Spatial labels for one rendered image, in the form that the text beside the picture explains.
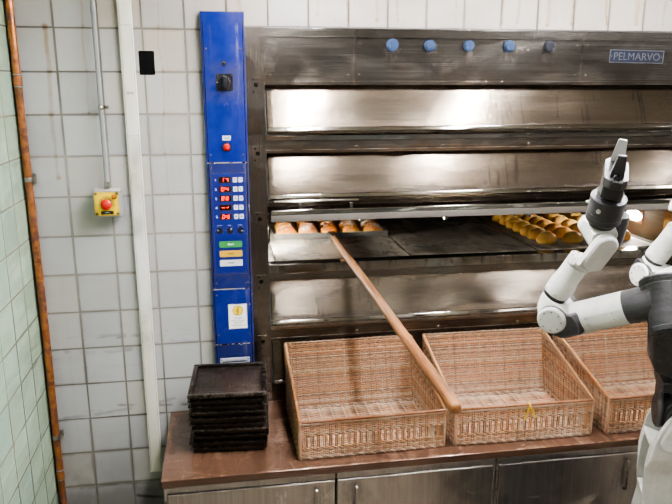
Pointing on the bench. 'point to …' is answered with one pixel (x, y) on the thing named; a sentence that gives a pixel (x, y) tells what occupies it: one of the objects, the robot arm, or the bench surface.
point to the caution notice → (237, 316)
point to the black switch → (224, 82)
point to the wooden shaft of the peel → (403, 334)
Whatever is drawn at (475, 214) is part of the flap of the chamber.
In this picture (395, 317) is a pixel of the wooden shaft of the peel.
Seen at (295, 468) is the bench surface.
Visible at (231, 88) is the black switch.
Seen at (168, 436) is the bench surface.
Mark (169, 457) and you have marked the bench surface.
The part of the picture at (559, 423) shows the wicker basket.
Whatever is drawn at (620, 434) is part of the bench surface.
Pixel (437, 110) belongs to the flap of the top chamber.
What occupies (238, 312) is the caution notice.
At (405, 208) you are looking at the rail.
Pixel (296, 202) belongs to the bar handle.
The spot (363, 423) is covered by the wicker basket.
